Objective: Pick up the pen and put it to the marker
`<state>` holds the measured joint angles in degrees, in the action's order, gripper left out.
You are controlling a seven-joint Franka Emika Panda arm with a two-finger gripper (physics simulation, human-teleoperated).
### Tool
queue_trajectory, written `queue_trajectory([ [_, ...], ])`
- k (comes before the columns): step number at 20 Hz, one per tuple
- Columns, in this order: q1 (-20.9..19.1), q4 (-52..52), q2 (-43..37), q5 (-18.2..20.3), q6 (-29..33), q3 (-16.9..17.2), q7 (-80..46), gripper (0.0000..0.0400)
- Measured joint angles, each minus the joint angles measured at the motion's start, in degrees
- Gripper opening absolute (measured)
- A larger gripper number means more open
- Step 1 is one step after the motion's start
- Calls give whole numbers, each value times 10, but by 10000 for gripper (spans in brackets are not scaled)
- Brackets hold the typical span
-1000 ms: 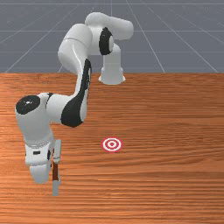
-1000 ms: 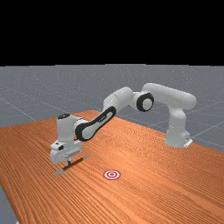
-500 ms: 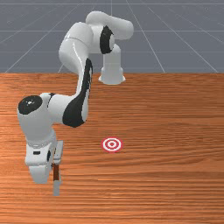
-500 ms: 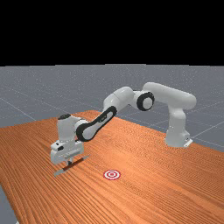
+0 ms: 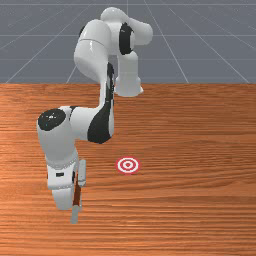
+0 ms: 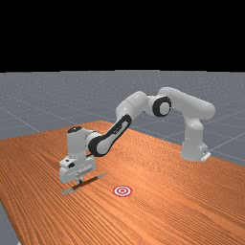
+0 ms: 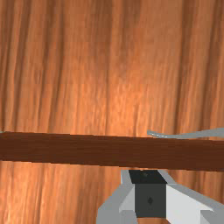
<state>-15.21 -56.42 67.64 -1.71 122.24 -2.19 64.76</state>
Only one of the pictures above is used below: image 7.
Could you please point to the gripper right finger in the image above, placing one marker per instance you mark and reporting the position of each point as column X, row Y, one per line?
column 180, row 204

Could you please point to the brown pen with grey clip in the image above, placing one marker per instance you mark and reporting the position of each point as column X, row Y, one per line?
column 87, row 150

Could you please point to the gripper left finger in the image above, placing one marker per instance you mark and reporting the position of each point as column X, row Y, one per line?
column 128, row 201

